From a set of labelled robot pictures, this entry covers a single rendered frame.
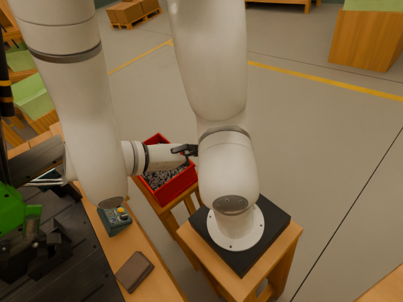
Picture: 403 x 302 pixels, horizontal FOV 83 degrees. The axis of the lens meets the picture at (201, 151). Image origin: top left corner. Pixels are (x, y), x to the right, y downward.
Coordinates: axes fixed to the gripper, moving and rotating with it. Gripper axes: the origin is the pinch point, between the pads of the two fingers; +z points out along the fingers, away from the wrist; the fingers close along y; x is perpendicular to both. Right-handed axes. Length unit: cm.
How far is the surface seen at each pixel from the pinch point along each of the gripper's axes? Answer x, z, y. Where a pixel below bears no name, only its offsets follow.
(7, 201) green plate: -1, -44, -38
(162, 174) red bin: 3.3, 8.4, -38.9
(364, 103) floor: 55, 239, -26
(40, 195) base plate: 6, -36, -75
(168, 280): -33.4, -4.8, -19.3
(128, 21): 459, 148, -382
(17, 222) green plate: -7, -42, -42
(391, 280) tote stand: -46, 49, 18
